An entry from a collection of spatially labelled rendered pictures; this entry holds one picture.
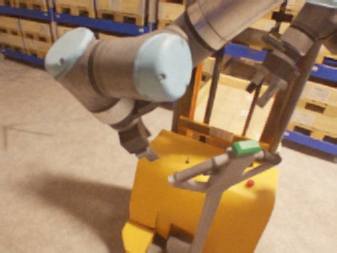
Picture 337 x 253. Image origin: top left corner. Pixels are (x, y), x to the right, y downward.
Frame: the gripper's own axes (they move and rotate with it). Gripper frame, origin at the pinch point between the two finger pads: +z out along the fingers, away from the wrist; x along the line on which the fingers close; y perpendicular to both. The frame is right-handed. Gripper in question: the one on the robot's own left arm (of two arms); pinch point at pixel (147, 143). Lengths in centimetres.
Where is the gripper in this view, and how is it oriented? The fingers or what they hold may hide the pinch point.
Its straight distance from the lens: 61.3
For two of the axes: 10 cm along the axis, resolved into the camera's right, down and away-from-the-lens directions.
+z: 3.1, 5.0, 8.1
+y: -9.1, 4.1, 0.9
